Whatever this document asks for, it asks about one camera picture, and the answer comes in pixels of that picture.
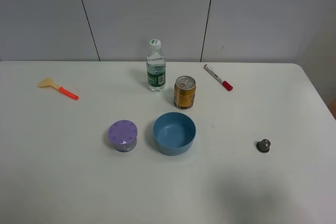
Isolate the clear plastic water bottle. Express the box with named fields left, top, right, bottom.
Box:
left=146, top=39, right=166, bottom=92

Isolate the small grey metal knob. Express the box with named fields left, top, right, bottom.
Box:
left=256, top=139, right=271, bottom=153

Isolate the red white marker pen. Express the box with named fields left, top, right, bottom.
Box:
left=204, top=64, right=233, bottom=91

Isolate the gold drink can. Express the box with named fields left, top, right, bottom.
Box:
left=174, top=76, right=196, bottom=109

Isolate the blue plastic bowl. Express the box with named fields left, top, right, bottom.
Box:
left=153, top=112, right=197, bottom=156

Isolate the purple lidded round container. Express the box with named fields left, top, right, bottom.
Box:
left=108, top=120, right=138, bottom=153

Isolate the spatula with orange handle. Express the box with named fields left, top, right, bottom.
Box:
left=37, top=78, right=79, bottom=100

